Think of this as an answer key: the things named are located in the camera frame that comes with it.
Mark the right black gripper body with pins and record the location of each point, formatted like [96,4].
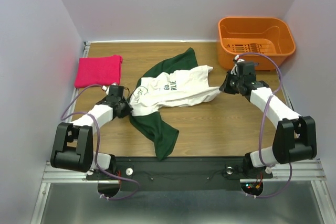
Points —
[232,84]

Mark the orange plastic basket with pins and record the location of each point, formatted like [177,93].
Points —
[264,35]

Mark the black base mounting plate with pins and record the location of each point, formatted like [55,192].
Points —
[183,173]

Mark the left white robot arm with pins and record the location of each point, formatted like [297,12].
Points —
[73,143]

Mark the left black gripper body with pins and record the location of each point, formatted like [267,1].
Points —
[125,108]

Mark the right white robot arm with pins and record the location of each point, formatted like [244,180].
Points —
[295,136]

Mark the folded pink t-shirt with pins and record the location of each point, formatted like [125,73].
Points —
[102,71]

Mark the aluminium table frame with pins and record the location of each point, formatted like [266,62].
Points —
[227,126]

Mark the white green-sleeved t-shirt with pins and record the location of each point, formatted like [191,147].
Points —
[176,82]

